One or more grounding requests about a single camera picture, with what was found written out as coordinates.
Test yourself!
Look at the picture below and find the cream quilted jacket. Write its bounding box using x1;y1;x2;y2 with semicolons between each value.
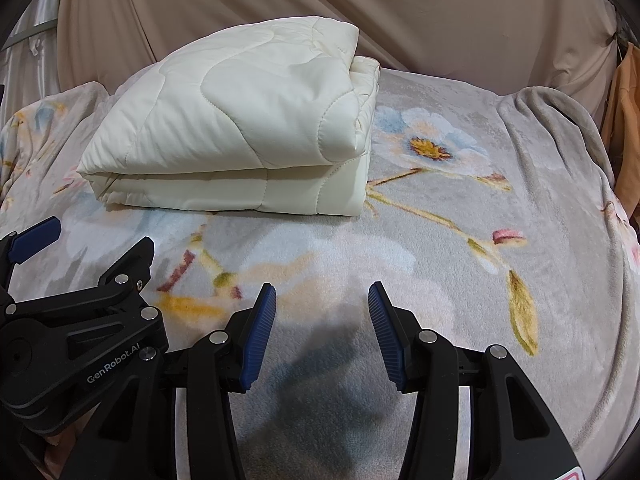
78;16;380;217

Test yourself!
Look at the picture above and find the person's left hand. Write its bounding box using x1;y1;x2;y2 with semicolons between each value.
41;408;96;479

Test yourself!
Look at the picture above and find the white sheer curtain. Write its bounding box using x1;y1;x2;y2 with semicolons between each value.
1;0;61;126

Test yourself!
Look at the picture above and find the grey floral blanket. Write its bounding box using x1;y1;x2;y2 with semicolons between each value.
1;70;639;479

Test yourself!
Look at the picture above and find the orange hanging garment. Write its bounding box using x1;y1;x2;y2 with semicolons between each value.
601;42;640;218

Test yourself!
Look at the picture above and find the beige curtain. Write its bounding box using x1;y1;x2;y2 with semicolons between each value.
58;0;617;114

